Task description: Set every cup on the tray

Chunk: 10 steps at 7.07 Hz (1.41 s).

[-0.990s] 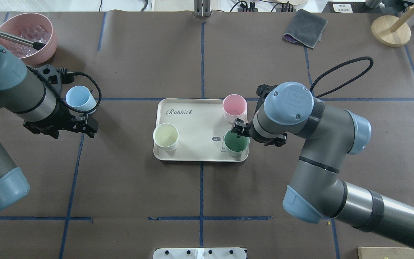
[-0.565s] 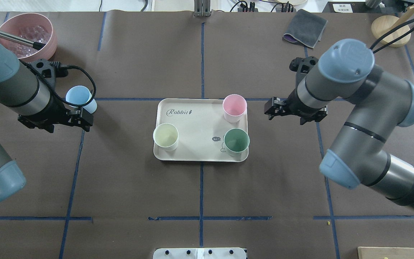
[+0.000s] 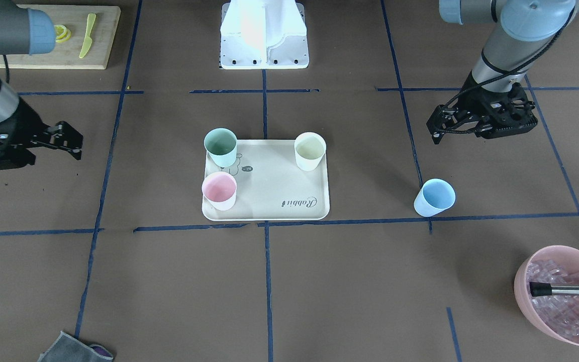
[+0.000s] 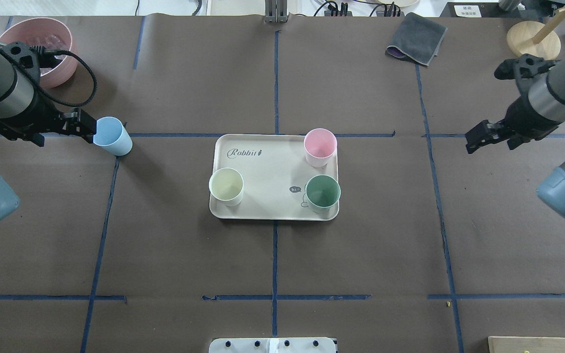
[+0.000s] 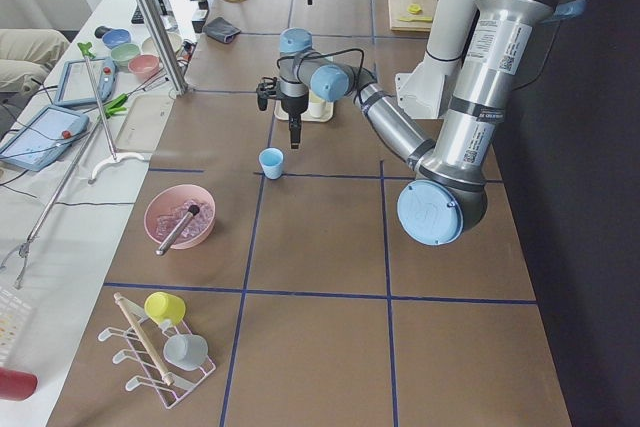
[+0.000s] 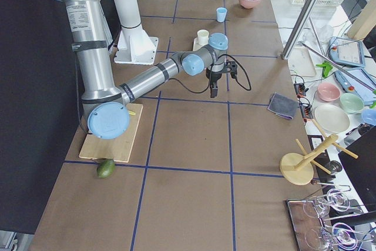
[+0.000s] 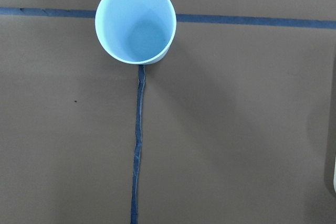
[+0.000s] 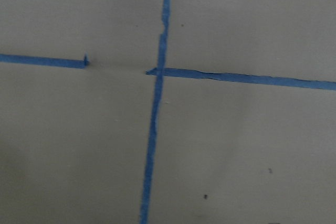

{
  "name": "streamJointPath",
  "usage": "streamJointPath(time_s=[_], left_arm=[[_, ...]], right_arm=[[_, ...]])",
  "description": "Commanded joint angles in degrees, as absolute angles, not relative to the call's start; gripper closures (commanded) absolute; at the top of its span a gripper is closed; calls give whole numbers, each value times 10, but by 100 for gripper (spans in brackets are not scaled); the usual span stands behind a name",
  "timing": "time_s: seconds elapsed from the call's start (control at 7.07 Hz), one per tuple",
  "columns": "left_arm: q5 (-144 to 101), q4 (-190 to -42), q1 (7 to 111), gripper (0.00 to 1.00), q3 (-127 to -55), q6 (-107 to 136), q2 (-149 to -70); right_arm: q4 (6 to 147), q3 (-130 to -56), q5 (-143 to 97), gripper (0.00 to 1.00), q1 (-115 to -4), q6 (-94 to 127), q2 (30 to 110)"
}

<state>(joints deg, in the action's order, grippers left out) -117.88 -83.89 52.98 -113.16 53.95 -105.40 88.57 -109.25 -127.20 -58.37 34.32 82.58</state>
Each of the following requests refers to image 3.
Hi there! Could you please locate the cream rabbit tray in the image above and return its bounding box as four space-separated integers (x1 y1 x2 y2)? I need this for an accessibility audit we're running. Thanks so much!
202 139 330 222

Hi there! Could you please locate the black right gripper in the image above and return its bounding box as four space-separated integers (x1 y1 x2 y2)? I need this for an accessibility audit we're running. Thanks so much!
0 103 83 171

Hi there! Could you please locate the grey folded cloth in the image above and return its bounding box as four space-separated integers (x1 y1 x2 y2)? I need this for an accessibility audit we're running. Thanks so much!
37 331 115 361

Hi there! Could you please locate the wooden cutting board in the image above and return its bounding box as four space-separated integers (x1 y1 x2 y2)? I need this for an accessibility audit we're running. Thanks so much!
7 4 121 69

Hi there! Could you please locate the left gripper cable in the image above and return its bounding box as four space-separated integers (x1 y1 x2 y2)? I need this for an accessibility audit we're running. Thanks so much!
435 0 579 135

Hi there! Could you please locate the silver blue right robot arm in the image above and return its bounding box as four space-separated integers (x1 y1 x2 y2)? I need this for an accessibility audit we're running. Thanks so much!
0 1 83 171

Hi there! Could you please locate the white pedestal column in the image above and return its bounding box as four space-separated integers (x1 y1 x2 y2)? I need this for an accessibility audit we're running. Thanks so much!
219 1 310 69

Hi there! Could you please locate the pink cup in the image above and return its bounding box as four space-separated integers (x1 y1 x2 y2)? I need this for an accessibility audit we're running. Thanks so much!
202 171 237 211

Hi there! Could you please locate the green cup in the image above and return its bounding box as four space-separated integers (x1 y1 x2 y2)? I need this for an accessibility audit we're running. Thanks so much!
203 128 237 168

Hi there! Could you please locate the pink bowl with ice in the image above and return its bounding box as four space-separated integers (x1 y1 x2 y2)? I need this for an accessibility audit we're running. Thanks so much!
513 245 579 346

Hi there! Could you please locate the light blue cup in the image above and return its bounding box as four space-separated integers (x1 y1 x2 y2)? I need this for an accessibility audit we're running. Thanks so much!
413 178 456 217

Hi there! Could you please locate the yellow plastic spoon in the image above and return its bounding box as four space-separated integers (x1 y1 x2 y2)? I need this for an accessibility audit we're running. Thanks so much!
78 13 97 59

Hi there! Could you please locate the cream yellow cup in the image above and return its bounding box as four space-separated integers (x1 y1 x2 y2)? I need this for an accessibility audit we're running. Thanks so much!
294 132 327 171

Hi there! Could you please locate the metal scoop black handle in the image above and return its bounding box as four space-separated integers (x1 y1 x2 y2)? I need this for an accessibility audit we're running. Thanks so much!
528 282 579 298

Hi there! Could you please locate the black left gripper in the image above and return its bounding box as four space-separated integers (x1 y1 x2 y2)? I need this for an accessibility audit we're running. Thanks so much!
426 82 538 145

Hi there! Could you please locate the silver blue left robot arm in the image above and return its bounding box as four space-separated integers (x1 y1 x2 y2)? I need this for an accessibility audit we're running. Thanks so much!
426 1 579 144

